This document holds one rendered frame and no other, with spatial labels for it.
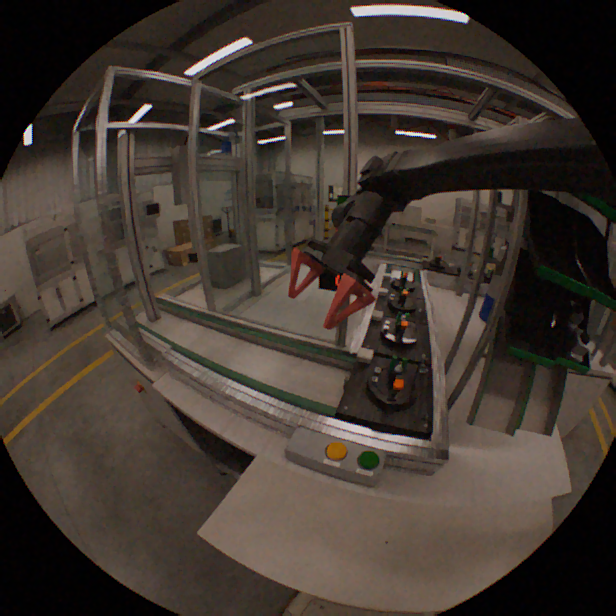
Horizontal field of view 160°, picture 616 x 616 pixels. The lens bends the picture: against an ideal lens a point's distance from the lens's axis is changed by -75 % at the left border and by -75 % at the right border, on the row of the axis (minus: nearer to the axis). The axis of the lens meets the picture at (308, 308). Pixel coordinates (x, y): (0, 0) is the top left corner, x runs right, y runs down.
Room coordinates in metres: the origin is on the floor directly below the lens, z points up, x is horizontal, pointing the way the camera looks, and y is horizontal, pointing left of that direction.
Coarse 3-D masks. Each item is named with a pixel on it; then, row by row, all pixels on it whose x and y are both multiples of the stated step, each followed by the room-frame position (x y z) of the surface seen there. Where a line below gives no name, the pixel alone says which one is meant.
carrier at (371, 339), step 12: (372, 312) 0.73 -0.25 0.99; (420, 312) 0.60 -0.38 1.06; (372, 324) 0.68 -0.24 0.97; (384, 324) 0.65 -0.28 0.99; (396, 324) 0.64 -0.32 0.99; (408, 324) 0.64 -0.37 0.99; (420, 324) 0.67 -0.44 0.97; (372, 336) 0.60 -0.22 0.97; (384, 336) 0.58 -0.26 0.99; (396, 336) 0.57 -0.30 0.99; (408, 336) 0.57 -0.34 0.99; (420, 336) 0.59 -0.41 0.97; (372, 348) 0.54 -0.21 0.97; (384, 348) 0.53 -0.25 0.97; (396, 348) 0.53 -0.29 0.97; (408, 348) 0.53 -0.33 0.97; (420, 348) 0.52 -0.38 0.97; (408, 360) 0.47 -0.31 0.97
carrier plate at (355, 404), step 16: (368, 368) 0.45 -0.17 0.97; (416, 368) 0.43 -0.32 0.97; (432, 368) 0.42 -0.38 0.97; (352, 384) 0.39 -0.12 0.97; (432, 384) 0.36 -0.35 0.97; (352, 400) 0.33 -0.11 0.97; (368, 400) 0.33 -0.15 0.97; (416, 400) 0.31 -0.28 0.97; (432, 400) 0.31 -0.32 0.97; (336, 416) 0.30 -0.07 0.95; (352, 416) 0.29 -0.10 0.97; (368, 416) 0.28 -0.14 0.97; (384, 416) 0.28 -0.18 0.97; (400, 416) 0.27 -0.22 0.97; (416, 416) 0.27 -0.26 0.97; (432, 416) 0.26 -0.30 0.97; (416, 432) 0.22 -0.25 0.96; (432, 432) 0.21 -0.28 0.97
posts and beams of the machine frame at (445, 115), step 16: (368, 64) 0.92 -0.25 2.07; (384, 64) 0.89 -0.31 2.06; (400, 64) 0.86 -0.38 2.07; (416, 64) 0.84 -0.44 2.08; (432, 64) 0.81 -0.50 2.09; (464, 80) 0.78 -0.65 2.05; (480, 80) 0.73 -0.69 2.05; (496, 80) 0.70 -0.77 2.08; (480, 96) 0.91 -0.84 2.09; (496, 96) 0.78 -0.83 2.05; (528, 96) 0.63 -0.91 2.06; (368, 112) 1.41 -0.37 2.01; (384, 112) 1.37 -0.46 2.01; (400, 112) 1.34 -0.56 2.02; (416, 112) 1.30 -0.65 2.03; (432, 112) 1.26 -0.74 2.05; (448, 112) 1.22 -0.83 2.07; (480, 112) 1.01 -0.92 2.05; (544, 112) 0.68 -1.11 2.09; (560, 112) 0.56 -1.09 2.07; (480, 128) 1.13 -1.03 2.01; (496, 128) 1.09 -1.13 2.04; (608, 352) 0.21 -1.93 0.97
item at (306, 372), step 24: (216, 336) 0.67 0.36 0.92; (240, 336) 0.67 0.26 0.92; (264, 336) 0.64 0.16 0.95; (288, 336) 0.62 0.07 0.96; (192, 360) 0.50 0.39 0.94; (216, 360) 0.53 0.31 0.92; (240, 360) 0.54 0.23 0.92; (264, 360) 0.54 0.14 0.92; (288, 360) 0.55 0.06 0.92; (312, 360) 0.55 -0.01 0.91; (336, 360) 0.52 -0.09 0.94; (264, 384) 0.41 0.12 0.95; (288, 384) 0.44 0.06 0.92; (312, 384) 0.44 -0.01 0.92; (336, 384) 0.44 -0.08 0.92; (312, 408) 0.33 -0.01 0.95; (336, 408) 0.33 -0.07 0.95
